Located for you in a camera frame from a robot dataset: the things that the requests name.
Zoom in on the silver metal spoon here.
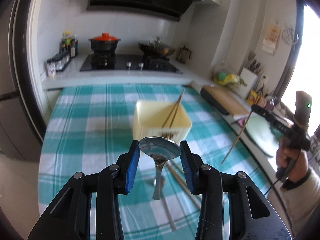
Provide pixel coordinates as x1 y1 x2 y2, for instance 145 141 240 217
138 137 182 200

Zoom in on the person's right forearm sleeve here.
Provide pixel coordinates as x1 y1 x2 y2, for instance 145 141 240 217
280 134 320 238

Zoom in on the person's right hand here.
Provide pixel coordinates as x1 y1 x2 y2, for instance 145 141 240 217
276 137 310 184

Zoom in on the yellow snack packet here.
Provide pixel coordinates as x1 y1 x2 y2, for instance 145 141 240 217
246 90 259 105

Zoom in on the white knife block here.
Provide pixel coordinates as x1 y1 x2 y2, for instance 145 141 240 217
235 68 258 100

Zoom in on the wooden cutting board black edge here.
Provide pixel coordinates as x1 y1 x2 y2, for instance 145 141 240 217
200 85 249 118

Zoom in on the plastic bag with fruit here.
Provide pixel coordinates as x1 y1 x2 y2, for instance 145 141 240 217
213 61 247 90

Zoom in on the silver refrigerator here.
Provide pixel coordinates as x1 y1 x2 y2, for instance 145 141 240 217
1 0 45 162

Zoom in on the teal white checkered tablecloth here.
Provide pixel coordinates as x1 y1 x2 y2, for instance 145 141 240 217
38 85 270 239

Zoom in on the cream utensil holder box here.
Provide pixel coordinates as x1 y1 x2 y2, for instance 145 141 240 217
132 100 192 143

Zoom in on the glass french press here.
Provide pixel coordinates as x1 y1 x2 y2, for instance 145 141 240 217
176 46 191 63

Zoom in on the spice jar rack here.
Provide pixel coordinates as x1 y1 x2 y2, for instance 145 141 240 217
46 51 71 77

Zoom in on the black wok with lid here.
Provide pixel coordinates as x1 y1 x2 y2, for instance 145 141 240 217
138 36 176 57

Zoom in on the black gas stove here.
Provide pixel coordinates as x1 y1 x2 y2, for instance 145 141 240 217
80 54 183 74

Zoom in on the sauce bottles group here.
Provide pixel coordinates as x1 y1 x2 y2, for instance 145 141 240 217
60 31 78 58

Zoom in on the black pot orange lid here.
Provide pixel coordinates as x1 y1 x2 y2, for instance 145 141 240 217
89 33 120 53

